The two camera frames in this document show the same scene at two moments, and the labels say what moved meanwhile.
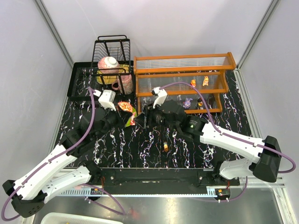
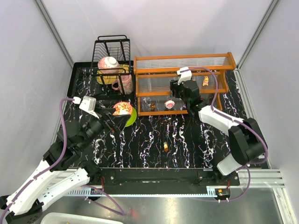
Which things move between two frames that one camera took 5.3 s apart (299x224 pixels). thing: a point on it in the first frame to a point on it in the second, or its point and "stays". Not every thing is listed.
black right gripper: (150, 116) to (176, 87)
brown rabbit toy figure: (205, 81) stays
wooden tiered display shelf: (195, 80) stays
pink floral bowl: (108, 62) stays
